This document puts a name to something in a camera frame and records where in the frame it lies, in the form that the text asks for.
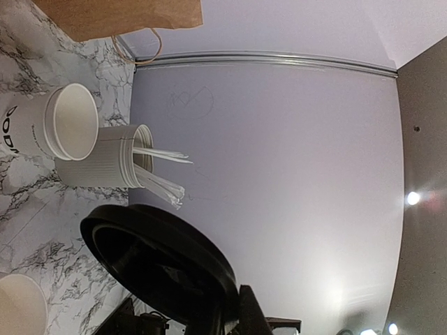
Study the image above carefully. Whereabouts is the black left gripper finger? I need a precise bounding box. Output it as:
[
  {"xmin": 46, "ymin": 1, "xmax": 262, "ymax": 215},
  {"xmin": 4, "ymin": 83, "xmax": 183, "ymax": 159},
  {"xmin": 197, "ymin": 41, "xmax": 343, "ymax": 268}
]
[{"xmin": 223, "ymin": 285, "xmax": 272, "ymax": 334}]

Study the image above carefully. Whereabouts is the black plastic cup lid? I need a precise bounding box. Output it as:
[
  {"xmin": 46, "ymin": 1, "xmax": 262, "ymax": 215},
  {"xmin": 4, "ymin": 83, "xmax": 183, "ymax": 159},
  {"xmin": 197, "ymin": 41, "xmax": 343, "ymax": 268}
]
[{"xmin": 80, "ymin": 204, "xmax": 239, "ymax": 330}]

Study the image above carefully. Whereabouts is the white paper coffee cup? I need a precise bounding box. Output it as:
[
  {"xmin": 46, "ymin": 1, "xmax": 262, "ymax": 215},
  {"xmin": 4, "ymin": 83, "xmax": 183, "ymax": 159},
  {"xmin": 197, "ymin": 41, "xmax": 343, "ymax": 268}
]
[{"xmin": 1, "ymin": 272, "xmax": 47, "ymax": 334}]

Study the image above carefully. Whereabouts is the brown paper takeout bag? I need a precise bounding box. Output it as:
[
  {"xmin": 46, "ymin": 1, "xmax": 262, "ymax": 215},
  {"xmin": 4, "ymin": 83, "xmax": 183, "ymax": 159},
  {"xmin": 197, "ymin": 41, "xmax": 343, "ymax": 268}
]
[{"xmin": 41, "ymin": 0, "xmax": 204, "ymax": 66}]

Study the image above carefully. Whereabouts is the white wrapped stirrer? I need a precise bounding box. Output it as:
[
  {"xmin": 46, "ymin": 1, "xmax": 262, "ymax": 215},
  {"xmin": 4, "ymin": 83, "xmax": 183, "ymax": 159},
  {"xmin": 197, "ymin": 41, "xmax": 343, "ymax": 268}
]
[
  {"xmin": 133, "ymin": 147, "xmax": 193, "ymax": 164},
  {"xmin": 133, "ymin": 164, "xmax": 185, "ymax": 209}
]

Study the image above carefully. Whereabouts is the white ribbed holder cup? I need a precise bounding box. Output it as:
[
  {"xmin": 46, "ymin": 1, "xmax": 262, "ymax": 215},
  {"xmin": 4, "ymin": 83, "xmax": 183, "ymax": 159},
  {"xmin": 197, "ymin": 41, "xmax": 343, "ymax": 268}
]
[{"xmin": 55, "ymin": 124, "xmax": 154, "ymax": 188}]

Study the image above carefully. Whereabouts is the white paper cup stack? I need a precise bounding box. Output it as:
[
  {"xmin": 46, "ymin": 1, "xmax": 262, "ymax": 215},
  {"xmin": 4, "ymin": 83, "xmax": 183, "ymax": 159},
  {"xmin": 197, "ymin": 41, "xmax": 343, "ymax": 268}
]
[{"xmin": 1, "ymin": 83, "xmax": 98, "ymax": 161}]

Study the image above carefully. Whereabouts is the right aluminium frame post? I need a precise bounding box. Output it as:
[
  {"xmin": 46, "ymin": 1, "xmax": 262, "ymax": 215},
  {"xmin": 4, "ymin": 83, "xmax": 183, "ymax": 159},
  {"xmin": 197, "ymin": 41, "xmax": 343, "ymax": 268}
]
[{"xmin": 137, "ymin": 51, "xmax": 398, "ymax": 79}]

